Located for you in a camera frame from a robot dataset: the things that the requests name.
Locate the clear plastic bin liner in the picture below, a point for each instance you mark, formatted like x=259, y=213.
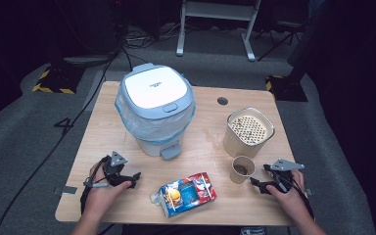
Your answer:
x=150, y=125

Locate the brown paper cup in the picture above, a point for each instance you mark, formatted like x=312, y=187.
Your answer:
x=236, y=178

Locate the beige strainer container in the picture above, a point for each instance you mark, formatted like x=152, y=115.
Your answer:
x=238, y=147

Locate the colourful snack packet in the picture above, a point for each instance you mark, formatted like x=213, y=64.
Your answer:
x=186, y=196

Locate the person's left hand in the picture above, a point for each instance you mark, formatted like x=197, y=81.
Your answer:
x=101, y=196

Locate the black tripod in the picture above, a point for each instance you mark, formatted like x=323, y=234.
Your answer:
x=282, y=39

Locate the grey flat stand base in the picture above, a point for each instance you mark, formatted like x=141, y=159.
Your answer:
x=86, y=60

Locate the black base with hazard tape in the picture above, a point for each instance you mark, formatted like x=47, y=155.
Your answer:
x=289, y=89
x=58, y=80

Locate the grey tape piece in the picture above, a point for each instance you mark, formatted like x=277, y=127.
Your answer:
x=308, y=192
x=67, y=190

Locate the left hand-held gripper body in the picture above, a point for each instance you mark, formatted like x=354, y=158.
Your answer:
x=116, y=169

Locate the wet tea leaves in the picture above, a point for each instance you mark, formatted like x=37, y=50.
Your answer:
x=241, y=169

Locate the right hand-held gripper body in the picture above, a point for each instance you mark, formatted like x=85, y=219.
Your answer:
x=282, y=176

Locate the blue and white pedal bin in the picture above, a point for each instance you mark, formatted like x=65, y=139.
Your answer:
x=156, y=86

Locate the person's right hand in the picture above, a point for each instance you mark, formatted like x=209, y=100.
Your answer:
x=292, y=199

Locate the white metal stand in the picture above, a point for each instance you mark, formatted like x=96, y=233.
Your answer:
x=180, y=39

